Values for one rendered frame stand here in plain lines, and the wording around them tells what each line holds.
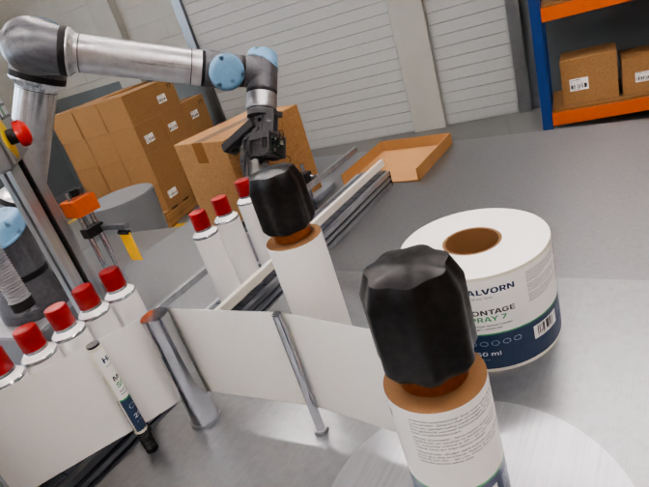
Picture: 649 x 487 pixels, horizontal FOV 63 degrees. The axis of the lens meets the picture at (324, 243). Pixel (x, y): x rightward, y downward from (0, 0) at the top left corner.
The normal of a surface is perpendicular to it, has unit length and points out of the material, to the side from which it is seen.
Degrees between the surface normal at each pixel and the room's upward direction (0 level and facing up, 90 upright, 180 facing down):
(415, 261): 0
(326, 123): 90
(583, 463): 0
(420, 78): 90
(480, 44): 90
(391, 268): 0
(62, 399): 90
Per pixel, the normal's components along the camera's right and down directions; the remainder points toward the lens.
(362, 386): -0.58, 0.49
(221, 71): 0.26, 0.35
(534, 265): 0.56, 0.19
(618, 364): -0.28, -0.87
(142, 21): -0.36, 0.48
